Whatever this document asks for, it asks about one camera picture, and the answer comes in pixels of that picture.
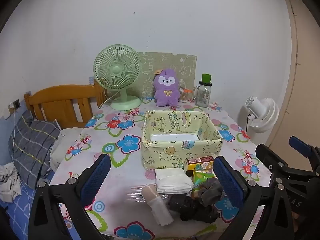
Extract green desk fan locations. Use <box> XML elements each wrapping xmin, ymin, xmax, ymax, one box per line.
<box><xmin>93</xmin><ymin>44</ymin><xmax>142</xmax><ymax>111</ymax></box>

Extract red-brown small carton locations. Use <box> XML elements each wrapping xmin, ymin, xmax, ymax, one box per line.
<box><xmin>186</xmin><ymin>156</ymin><xmax>215</xmax><ymax>165</ymax></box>

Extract yellow cartoon paper-wrapped box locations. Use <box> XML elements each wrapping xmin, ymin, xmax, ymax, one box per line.
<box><xmin>141</xmin><ymin>109</ymin><xmax>224</xmax><ymax>171</ymax></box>

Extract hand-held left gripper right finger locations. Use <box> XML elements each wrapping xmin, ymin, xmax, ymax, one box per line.
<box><xmin>213</xmin><ymin>156</ymin><xmax>294</xmax><ymax>240</ymax></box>

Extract beige door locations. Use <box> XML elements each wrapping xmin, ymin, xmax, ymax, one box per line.
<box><xmin>260</xmin><ymin>0</ymin><xmax>320</xmax><ymax>160</ymax></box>

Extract green tissue packet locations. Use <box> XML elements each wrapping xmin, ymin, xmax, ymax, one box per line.
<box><xmin>192</xmin><ymin>164</ymin><xmax>215</xmax><ymax>188</ymax></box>

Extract grey plaid pillow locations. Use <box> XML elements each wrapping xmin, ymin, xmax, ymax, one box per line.
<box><xmin>8</xmin><ymin>110</ymin><xmax>62</xmax><ymax>190</ymax></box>

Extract grey sock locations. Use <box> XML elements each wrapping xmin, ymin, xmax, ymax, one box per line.
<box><xmin>191</xmin><ymin>180</ymin><xmax>225</xmax><ymax>207</ymax></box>

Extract cotton swab tub orange lid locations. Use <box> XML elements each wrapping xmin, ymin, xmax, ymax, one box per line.
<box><xmin>179</xmin><ymin>86</ymin><xmax>193</xmax><ymax>103</ymax></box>

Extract black plastic bag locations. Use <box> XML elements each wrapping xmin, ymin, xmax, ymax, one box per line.
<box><xmin>169</xmin><ymin>194</ymin><xmax>220</xmax><ymax>223</ymax></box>

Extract wooden bed headboard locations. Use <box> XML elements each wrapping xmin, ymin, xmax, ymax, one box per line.
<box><xmin>24</xmin><ymin>84</ymin><xmax>107</xmax><ymax>129</ymax></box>

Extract clear zip bags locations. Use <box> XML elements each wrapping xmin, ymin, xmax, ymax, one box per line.
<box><xmin>125</xmin><ymin>184</ymin><xmax>150</xmax><ymax>204</ymax></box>

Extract white desk fan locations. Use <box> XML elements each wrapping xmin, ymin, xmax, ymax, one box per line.
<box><xmin>237</xmin><ymin>95</ymin><xmax>279</xmax><ymax>134</ymax></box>

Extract purple plush toy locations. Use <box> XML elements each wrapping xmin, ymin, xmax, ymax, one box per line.
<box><xmin>152</xmin><ymin>68</ymin><xmax>181</xmax><ymax>107</ymax></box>

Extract yellow small carton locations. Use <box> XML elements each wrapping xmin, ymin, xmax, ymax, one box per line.
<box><xmin>184</xmin><ymin>159</ymin><xmax>200</xmax><ymax>177</ymax></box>

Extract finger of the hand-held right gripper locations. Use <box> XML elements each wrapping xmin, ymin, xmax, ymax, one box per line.
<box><xmin>289</xmin><ymin>136</ymin><xmax>320</xmax><ymax>174</ymax></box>
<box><xmin>255</xmin><ymin>144</ymin><xmax>320</xmax><ymax>193</ymax></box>

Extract glass mug jar green lid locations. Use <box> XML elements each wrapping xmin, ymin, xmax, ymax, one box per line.
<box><xmin>192</xmin><ymin>73</ymin><xmax>212</xmax><ymax>108</ymax></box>

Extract patterned cardboard board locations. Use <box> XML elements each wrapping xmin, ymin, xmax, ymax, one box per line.
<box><xmin>136</xmin><ymin>52</ymin><xmax>197</xmax><ymax>98</ymax></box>

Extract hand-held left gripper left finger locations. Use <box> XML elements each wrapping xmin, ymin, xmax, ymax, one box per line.
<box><xmin>28</xmin><ymin>153</ymin><xmax>112</xmax><ymax>240</ymax></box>

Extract floral tablecloth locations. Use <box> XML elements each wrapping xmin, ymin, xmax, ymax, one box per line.
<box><xmin>49</xmin><ymin>96</ymin><xmax>272</xmax><ymax>240</ymax></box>

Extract crumpled white grey cloth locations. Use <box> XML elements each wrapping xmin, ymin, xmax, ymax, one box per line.
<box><xmin>0</xmin><ymin>162</ymin><xmax>22</xmax><ymax>203</ymax></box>

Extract blue checked bedsheet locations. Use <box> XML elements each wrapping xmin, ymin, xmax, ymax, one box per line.
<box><xmin>0</xmin><ymin>170</ymin><xmax>75</xmax><ymax>240</ymax></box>

